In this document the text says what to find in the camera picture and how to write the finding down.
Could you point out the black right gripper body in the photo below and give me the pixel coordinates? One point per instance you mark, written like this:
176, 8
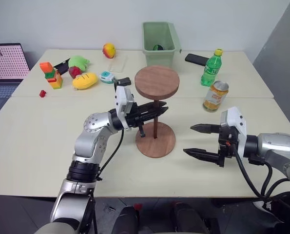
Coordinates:
226, 143

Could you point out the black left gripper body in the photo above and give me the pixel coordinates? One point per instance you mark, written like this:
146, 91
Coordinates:
133, 117

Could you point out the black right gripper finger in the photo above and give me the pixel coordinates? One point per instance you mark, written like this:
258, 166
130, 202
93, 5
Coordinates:
202, 154
205, 128

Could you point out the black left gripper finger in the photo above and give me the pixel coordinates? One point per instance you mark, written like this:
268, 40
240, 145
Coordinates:
152, 106
154, 114

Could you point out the wooden pole with round top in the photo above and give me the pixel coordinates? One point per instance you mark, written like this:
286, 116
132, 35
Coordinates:
157, 80

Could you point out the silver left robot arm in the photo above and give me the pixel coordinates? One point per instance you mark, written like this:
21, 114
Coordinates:
91, 143

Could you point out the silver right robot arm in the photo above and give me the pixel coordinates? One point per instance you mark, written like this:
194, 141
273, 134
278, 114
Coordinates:
276, 148

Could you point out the round wooden base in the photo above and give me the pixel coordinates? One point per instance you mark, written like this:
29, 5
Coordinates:
159, 143

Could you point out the orange drink can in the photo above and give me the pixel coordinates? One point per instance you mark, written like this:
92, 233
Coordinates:
215, 97

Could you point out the teal white gadget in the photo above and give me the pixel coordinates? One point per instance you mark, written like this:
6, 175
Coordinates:
106, 77

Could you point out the green plastic bin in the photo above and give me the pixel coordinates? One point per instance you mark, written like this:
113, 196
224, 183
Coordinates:
166, 56

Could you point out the clear plastic case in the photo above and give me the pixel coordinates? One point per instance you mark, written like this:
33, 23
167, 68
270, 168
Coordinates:
118, 64

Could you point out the dark green item in bin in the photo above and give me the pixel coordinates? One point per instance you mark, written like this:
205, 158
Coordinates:
157, 47

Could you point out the yellow plush toy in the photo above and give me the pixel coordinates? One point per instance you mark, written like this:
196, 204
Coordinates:
85, 81

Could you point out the green soda bottle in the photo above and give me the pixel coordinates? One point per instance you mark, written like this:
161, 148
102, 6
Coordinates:
211, 68

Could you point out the black phone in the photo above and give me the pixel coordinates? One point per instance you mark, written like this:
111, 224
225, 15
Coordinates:
196, 59

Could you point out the dark rounded shape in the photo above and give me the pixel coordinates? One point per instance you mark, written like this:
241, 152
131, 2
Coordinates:
188, 219
125, 221

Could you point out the yellow red toy fruit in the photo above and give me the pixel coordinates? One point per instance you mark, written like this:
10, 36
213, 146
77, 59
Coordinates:
109, 50

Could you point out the green plush toy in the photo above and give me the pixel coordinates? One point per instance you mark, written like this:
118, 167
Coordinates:
78, 62

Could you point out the black flat card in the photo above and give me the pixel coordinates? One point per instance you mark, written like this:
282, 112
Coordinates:
62, 67

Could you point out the orange green block tower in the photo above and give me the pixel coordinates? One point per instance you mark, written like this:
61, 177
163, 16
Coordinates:
53, 76

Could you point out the small red block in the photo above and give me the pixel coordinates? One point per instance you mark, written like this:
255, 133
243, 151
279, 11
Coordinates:
42, 93

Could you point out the small dark floor item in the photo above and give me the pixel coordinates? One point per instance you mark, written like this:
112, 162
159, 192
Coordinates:
110, 208

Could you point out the open laptop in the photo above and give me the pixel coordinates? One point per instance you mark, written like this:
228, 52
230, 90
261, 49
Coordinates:
3, 73

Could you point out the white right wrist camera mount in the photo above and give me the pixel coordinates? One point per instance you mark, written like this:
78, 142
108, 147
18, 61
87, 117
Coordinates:
237, 126

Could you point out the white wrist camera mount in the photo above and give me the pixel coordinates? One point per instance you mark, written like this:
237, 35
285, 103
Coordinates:
122, 97
237, 126

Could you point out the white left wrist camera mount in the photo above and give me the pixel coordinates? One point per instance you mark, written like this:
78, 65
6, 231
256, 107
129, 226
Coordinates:
122, 97

